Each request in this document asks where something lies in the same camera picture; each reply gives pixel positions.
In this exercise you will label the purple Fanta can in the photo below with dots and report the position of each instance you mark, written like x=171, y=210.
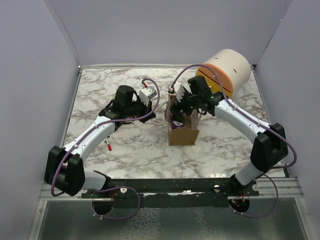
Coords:
x=178, y=122

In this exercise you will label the round drawer cabinet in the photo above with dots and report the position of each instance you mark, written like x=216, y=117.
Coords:
x=228, y=67

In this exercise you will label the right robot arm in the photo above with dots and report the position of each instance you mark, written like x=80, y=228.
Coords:
x=268, y=146

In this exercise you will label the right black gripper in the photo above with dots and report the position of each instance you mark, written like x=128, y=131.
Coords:
x=175, y=110

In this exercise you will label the metal front plate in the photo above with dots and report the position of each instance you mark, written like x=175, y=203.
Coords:
x=277, y=213

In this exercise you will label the red capped marker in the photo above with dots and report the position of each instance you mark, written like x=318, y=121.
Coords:
x=108, y=145

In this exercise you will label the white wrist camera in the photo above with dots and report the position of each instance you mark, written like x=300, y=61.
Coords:
x=179, y=91
x=146, y=94

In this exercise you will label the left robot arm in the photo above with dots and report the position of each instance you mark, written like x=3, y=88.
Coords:
x=65, y=165

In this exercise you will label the brown canvas tote bag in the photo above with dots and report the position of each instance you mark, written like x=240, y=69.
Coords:
x=185, y=136

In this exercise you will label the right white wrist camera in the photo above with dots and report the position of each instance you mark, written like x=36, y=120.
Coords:
x=179, y=91

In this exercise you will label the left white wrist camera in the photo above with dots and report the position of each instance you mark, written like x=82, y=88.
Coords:
x=146, y=94

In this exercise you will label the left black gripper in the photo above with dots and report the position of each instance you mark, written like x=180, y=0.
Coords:
x=146, y=109

